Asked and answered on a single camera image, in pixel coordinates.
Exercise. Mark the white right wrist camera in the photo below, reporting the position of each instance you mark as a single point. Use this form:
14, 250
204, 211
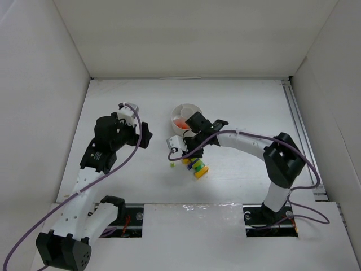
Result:
176, 143

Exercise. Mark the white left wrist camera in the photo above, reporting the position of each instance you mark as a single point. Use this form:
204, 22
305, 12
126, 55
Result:
125, 112

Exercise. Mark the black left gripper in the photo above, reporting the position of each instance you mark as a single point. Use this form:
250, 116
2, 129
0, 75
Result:
144, 135

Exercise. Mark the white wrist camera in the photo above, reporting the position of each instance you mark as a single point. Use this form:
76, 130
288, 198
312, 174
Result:
125, 112
176, 143

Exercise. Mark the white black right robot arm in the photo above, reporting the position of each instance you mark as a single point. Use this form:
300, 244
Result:
280, 154

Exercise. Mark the multicolour lego assembly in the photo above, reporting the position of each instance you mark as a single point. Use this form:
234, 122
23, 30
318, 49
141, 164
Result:
196, 165

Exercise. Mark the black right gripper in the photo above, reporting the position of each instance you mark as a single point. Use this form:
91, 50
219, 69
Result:
194, 152

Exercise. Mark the white round divided container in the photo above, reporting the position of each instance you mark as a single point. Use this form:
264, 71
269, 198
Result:
179, 116

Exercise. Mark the orange round lego dish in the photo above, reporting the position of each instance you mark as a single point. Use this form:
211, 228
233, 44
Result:
181, 124

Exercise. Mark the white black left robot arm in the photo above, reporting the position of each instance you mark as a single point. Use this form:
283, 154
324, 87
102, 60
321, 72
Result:
68, 244

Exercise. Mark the aluminium side rail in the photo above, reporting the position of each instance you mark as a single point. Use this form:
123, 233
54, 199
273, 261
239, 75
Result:
319, 193

